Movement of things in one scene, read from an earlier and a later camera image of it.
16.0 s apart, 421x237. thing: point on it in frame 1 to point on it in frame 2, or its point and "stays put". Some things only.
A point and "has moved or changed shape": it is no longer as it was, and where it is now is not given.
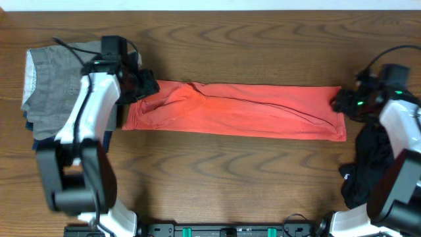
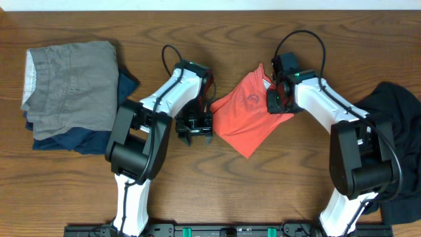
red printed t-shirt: [292, 112] has moved or changed shape
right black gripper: [345, 98] to [273, 108]
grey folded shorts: [52, 86] stays put
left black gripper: [150, 86] to [206, 130]
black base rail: [292, 229] stays put
